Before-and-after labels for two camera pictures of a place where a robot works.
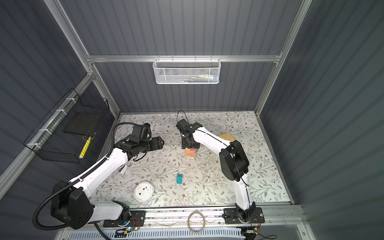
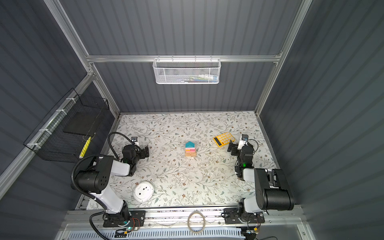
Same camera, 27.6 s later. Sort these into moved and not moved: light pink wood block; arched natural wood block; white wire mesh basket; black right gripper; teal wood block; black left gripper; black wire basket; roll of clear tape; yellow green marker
Moved: black right gripper; black left gripper; teal wood block
Not moved: yellow green marker; white wire mesh basket; light pink wood block; roll of clear tape; black wire basket; arched natural wood block
